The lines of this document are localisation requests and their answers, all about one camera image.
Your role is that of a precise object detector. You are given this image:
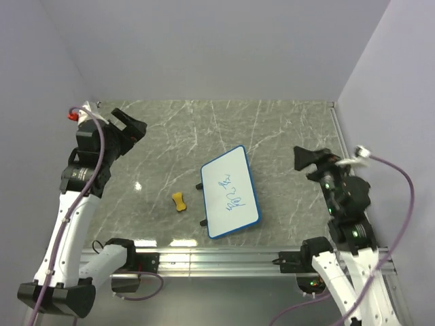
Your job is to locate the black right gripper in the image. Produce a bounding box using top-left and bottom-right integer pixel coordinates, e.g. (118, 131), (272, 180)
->
(293, 145), (355, 215)

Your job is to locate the blue framed whiteboard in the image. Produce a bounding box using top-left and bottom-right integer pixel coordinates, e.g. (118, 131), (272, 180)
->
(200, 145), (261, 239)

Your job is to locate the yellow bone shaped eraser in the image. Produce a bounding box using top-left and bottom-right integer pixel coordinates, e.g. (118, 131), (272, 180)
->
(171, 192), (187, 212)

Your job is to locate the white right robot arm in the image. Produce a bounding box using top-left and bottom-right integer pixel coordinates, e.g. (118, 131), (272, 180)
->
(273, 146), (400, 325)

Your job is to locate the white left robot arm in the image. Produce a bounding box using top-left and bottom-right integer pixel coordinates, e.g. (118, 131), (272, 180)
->
(17, 105), (147, 325)

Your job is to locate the aluminium side rail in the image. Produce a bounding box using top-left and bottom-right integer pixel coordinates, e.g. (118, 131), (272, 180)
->
(328, 102), (349, 158)

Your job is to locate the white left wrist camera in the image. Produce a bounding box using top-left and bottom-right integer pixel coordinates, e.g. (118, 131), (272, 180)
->
(67, 101), (109, 125)

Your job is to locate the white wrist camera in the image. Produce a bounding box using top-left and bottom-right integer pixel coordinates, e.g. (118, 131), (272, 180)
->
(336, 145), (371, 167)
(67, 101), (109, 125)

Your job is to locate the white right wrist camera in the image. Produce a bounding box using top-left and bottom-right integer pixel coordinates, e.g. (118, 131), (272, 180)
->
(336, 145), (371, 167)

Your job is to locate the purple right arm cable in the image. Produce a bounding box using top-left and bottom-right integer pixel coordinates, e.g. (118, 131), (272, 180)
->
(268, 152), (415, 326)

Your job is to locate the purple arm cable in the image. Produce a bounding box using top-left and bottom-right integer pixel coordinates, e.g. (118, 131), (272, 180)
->
(22, 106), (165, 326)
(268, 152), (415, 326)

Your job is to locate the aluminium mounting rail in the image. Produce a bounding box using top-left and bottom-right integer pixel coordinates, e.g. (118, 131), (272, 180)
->
(80, 247), (398, 278)

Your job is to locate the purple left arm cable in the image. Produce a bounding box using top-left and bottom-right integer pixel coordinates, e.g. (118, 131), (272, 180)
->
(22, 106), (165, 326)

